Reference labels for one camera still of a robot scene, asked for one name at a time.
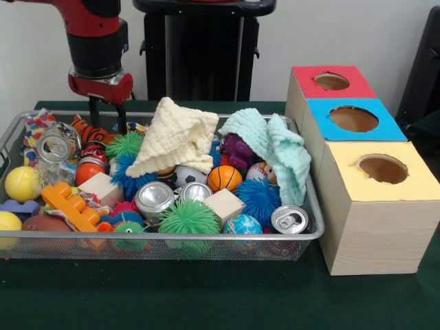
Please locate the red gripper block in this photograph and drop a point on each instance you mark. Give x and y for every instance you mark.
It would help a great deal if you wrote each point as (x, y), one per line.
(102, 88)

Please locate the cream yellow muslin cloth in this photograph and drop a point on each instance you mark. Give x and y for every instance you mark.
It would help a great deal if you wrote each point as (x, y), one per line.
(175, 134)

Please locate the purple spiky ball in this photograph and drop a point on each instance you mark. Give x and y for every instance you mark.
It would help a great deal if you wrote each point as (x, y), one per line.
(237, 150)

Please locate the mint green muslin cloth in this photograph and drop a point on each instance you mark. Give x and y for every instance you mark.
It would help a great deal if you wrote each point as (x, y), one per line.
(278, 148)

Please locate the clear mesh bin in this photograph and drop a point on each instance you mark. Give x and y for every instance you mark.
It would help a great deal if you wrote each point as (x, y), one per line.
(227, 249)

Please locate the wooden box with three holes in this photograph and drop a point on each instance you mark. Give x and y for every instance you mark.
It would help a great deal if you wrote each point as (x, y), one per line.
(371, 227)

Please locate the orange tiger plush toy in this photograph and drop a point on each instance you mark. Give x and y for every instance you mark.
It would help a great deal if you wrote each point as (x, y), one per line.
(93, 132)

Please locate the small green spiky ball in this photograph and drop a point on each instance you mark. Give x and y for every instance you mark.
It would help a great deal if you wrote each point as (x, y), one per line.
(125, 144)

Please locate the orange and black ball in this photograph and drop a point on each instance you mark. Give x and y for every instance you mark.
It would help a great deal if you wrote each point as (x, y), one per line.
(91, 170)

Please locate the crushed silver can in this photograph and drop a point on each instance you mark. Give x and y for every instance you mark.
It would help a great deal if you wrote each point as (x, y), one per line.
(55, 146)

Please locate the blue spiky ball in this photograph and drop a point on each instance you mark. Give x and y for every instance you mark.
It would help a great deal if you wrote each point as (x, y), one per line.
(258, 201)
(127, 175)

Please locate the wooden cube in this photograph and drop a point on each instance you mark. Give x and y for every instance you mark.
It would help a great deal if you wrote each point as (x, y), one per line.
(100, 187)
(224, 206)

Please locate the silver can with open top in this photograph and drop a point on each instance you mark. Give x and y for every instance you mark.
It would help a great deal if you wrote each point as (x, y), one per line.
(155, 199)

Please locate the orange plastic toy piece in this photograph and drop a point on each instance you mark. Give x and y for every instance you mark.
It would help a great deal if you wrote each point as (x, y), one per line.
(69, 206)

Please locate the small soccer ball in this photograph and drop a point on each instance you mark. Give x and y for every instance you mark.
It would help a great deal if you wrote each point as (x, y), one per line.
(191, 177)

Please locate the yellow tennis ball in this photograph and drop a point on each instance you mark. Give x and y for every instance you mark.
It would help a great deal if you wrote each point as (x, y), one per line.
(23, 183)

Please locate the small silver can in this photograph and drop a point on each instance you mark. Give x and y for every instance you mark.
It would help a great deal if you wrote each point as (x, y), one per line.
(196, 192)

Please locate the brown toy football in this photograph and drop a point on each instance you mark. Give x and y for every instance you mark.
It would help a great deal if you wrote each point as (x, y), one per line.
(42, 223)

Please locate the small orange basketball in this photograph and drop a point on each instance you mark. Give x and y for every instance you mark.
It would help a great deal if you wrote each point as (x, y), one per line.
(224, 179)

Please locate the large green spiky ball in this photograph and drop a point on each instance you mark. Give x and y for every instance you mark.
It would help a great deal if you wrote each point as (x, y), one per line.
(189, 220)

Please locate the white baseball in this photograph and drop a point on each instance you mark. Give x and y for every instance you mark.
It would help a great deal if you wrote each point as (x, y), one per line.
(258, 172)

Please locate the small globe ball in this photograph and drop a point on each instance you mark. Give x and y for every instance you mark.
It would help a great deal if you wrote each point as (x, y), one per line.
(243, 225)

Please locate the dark green table cloth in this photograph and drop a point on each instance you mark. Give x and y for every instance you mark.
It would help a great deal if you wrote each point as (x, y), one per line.
(206, 295)

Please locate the silver can with pull tab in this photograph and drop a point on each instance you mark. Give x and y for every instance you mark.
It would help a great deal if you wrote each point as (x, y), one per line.
(290, 218)

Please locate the black chair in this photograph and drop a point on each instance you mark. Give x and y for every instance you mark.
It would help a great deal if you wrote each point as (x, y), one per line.
(423, 75)

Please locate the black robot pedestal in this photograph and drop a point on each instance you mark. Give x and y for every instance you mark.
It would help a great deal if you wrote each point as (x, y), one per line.
(199, 55)

